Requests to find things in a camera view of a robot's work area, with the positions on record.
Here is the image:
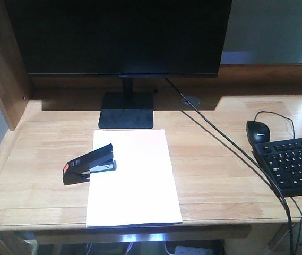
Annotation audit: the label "white paper sheets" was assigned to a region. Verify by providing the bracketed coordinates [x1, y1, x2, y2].
[86, 129, 183, 227]

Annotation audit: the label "black stapler with orange label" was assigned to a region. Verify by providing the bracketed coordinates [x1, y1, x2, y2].
[63, 143, 116, 185]

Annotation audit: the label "wooden computer desk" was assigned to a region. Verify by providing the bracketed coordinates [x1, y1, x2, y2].
[0, 0, 302, 255]

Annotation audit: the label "black computer monitor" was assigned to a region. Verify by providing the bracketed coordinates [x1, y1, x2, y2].
[5, 1, 232, 129]

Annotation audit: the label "black computer mouse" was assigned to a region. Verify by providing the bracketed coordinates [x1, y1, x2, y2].
[246, 121, 270, 147]

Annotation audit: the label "black keyboard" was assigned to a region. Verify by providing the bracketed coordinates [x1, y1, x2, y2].
[253, 138, 302, 197]

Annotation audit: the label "black monitor cable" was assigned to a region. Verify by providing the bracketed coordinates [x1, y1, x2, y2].
[164, 76, 295, 255]

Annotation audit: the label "grey desk cable grommet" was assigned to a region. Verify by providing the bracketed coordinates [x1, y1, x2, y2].
[181, 95, 201, 107]

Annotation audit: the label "thin black mouse cable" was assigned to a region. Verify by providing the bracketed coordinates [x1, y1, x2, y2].
[254, 110, 296, 140]

